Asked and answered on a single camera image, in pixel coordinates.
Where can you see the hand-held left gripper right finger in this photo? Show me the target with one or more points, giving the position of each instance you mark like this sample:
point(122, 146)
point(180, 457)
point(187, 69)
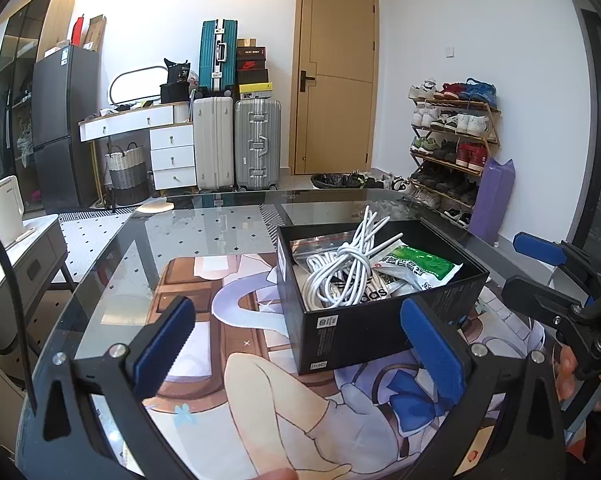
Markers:
point(433, 347)

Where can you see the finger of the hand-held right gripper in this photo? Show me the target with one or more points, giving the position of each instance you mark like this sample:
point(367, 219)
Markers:
point(535, 302)
point(538, 247)

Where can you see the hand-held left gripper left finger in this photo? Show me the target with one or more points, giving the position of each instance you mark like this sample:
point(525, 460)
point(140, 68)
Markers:
point(163, 347)

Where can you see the black cardboard box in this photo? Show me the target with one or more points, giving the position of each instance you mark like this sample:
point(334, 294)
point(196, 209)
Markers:
point(360, 330)

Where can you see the bag of round white shoelaces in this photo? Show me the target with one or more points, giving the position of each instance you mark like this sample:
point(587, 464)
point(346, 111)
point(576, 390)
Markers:
point(375, 292)

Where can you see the green white packet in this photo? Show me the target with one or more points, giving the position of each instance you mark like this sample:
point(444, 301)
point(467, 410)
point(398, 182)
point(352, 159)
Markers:
point(420, 265)

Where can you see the person's right hand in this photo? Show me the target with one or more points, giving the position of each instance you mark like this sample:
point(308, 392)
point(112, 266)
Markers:
point(566, 375)

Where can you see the person's left hand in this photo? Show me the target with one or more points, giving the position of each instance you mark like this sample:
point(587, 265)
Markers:
point(275, 475)

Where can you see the purple bag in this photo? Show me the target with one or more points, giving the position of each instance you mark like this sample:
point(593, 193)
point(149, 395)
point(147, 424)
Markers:
point(493, 200)

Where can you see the printed desk mat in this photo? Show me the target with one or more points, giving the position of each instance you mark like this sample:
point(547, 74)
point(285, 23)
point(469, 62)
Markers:
point(260, 410)

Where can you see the wooden shoe rack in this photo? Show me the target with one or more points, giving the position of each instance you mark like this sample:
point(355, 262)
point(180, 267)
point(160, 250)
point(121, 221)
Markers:
point(491, 130)

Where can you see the white round stool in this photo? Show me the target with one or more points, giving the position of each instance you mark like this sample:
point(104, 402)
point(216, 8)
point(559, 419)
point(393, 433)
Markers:
point(155, 206)

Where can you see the grey side cabinet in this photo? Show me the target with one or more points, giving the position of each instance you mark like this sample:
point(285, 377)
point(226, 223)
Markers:
point(30, 270)

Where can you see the shoe rack with shoes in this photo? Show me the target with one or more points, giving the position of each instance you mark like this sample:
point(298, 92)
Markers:
point(450, 120)

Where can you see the shoes on floor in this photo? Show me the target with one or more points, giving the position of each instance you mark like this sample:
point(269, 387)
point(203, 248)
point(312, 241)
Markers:
point(380, 181)

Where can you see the woven laundry basket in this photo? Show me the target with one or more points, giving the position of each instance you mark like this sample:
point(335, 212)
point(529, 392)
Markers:
point(126, 175)

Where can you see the white dresser with drawers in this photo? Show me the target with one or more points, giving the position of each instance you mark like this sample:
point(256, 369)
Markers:
point(173, 155)

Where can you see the white appliance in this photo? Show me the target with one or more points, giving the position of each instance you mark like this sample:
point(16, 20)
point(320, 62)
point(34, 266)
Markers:
point(5, 210)

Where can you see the white suitcase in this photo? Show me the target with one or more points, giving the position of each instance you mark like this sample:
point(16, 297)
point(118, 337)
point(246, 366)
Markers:
point(213, 140)

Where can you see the silver suitcase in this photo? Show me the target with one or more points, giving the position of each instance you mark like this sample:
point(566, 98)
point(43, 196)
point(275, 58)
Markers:
point(258, 140)

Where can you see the black refrigerator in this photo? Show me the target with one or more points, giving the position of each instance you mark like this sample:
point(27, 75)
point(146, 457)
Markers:
point(63, 120)

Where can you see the wooden door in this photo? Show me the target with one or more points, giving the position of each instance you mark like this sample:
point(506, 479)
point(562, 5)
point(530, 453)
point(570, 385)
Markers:
point(335, 85)

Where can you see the oval mirror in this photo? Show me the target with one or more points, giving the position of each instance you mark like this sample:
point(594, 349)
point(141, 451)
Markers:
point(135, 85)

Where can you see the black bag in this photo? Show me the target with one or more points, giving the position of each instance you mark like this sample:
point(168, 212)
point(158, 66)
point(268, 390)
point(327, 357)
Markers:
point(175, 82)

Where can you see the stack of shoe boxes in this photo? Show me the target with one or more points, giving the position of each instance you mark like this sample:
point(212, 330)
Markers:
point(253, 67)

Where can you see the teal suitcase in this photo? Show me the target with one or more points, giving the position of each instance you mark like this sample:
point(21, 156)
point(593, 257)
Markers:
point(215, 55)

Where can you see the tall dark glass cabinet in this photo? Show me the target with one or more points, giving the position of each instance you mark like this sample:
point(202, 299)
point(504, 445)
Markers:
point(25, 60)

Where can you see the brown cardboard piece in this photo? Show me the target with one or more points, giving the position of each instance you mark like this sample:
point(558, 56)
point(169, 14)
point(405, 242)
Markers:
point(95, 35)

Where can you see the red box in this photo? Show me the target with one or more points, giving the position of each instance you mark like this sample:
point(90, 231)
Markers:
point(78, 32)

